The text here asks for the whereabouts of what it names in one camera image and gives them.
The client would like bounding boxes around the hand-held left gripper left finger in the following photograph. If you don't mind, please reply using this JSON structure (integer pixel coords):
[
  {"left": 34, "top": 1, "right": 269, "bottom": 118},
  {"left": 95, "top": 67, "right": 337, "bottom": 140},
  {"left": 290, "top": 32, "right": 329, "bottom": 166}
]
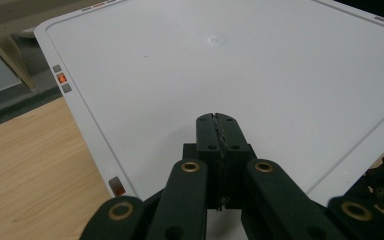
[{"left": 182, "top": 112, "right": 227, "bottom": 212}]

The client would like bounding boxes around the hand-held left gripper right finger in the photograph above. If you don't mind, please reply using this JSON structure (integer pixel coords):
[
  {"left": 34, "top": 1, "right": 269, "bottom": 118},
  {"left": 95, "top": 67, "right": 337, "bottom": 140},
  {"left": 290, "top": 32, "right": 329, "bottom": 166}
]
[{"left": 216, "top": 112, "right": 258, "bottom": 210}]

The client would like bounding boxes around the white plastic tray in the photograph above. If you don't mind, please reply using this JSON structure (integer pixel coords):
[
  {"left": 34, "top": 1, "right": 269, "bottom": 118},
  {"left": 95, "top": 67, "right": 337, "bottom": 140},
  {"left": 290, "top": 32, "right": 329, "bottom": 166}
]
[{"left": 34, "top": 0, "right": 384, "bottom": 240}]

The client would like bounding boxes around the dark grey ledge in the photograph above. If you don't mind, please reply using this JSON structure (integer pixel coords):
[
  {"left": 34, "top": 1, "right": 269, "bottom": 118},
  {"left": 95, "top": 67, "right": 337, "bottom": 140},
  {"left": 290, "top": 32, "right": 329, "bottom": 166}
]
[{"left": 0, "top": 68, "right": 64, "bottom": 134}]

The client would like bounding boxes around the beige frame post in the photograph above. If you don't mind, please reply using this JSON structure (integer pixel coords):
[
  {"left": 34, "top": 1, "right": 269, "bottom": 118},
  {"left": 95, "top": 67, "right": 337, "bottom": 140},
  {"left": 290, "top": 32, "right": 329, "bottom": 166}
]
[{"left": 0, "top": 25, "right": 36, "bottom": 90}]

